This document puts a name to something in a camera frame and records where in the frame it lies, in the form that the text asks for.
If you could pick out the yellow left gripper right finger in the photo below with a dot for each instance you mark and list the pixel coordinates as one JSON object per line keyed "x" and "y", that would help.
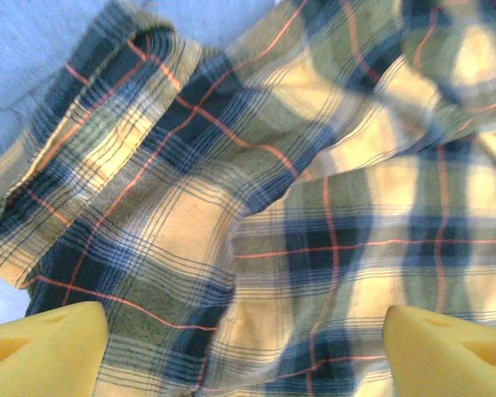
{"x": 446, "y": 360}

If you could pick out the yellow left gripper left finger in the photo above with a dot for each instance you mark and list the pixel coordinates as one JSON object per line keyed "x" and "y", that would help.
{"x": 41, "y": 355}

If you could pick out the yellow plaid long sleeve shirt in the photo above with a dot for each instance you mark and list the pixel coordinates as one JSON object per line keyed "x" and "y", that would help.
{"x": 273, "y": 207}

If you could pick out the grey folded polo shirt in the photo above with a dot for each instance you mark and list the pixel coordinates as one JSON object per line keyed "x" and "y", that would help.
{"x": 25, "y": 41}

